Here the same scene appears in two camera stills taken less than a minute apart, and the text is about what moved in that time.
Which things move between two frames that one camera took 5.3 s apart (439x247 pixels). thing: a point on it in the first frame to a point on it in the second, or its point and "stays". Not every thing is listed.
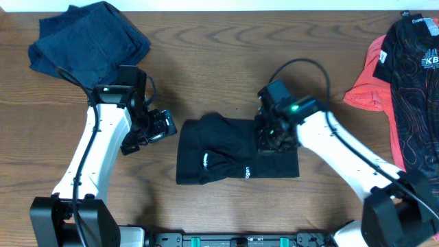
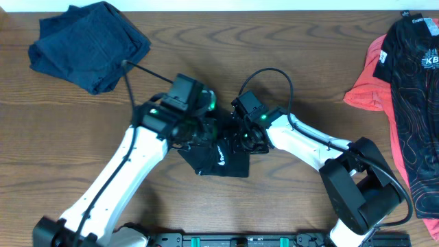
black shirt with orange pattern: x=408 y=57 stays
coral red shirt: x=372 y=94 stays
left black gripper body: x=150 y=127 to x=197 y=132
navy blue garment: x=90 y=42 stays
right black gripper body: x=270 y=140 to x=243 y=142
